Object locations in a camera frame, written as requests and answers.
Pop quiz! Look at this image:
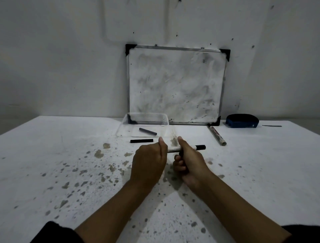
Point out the person's right hand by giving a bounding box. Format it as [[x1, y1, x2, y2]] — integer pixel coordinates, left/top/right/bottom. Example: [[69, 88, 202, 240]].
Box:
[[172, 136, 215, 191]]

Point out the person's left hand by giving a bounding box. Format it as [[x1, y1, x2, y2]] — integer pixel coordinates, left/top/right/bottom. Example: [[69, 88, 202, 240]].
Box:
[[129, 137, 168, 189]]

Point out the white marker with black cap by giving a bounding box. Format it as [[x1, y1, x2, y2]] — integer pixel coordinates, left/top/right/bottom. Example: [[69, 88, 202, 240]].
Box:
[[167, 145, 206, 153]]

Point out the person's right forearm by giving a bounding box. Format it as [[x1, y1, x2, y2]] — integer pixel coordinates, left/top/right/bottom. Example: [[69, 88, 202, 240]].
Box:
[[194, 171, 292, 243]]

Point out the person's left forearm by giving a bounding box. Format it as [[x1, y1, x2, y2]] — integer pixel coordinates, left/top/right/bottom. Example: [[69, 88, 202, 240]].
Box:
[[74, 179, 157, 243]]

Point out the clear plastic container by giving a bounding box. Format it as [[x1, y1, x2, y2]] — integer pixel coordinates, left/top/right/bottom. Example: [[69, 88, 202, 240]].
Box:
[[116, 113, 170, 138]]

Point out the white marker with red label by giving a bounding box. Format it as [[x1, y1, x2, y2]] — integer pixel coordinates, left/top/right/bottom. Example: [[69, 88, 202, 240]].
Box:
[[208, 126, 227, 147]]

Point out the blue whiteboard eraser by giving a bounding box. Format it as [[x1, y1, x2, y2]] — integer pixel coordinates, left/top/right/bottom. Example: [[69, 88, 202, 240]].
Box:
[[225, 114, 260, 129]]

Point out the person's black left sleeve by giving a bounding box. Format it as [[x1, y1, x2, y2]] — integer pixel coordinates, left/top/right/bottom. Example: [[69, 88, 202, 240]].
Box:
[[30, 221, 84, 243]]

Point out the person's black sleeve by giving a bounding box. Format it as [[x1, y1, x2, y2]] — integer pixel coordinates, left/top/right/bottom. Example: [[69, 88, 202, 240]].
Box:
[[281, 225, 320, 243], [30, 221, 84, 243]]

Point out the person's black right sleeve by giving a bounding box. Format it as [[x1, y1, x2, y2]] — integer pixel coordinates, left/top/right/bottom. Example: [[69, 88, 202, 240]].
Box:
[[281, 225, 320, 243]]

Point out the smudged whiteboard with metal frame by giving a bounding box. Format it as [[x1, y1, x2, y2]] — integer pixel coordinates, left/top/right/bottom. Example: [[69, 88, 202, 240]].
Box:
[[125, 44, 231, 126]]

